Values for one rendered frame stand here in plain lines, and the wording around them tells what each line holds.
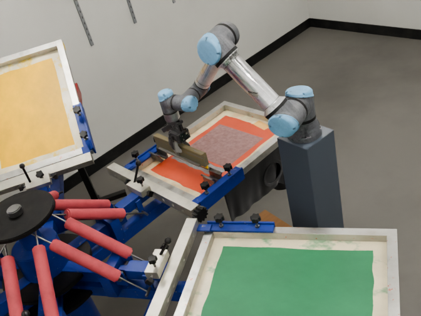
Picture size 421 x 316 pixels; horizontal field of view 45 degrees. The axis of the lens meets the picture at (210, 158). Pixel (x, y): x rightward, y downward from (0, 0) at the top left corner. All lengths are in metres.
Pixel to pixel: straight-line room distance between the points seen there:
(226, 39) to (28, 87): 1.44
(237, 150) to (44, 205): 1.08
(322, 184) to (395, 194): 1.46
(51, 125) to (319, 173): 1.50
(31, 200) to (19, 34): 2.21
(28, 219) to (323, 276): 1.17
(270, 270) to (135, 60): 3.14
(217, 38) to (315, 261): 0.95
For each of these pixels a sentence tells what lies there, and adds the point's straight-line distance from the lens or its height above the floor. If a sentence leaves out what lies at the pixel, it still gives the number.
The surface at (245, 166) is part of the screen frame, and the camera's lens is 2.54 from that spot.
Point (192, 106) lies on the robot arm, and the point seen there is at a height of 1.39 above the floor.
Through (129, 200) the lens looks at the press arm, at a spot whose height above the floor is 1.04.
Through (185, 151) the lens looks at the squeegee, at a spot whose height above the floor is 1.12.
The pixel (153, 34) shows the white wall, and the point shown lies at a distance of 4.89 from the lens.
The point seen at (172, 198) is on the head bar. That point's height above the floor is 1.04.
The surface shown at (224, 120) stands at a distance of 3.02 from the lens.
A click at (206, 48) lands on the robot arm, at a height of 1.70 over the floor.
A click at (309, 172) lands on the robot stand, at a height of 1.08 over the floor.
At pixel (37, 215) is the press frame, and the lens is 2.13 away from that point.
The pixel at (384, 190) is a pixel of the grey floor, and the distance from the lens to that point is 3.83.
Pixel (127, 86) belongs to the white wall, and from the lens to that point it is 4.80.
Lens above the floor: 2.46
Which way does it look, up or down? 34 degrees down
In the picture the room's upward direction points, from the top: 15 degrees counter-clockwise
